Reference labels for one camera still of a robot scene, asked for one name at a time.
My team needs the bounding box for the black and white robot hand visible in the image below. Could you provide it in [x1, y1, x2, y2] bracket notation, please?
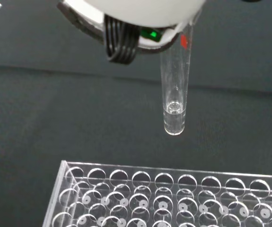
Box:
[56, 0, 262, 65]

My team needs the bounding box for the clear plastic test tube rack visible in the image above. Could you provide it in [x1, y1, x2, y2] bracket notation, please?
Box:
[42, 160, 272, 227]

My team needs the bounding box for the black bench cloth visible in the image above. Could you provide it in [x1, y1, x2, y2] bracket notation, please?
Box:
[0, 0, 272, 227]

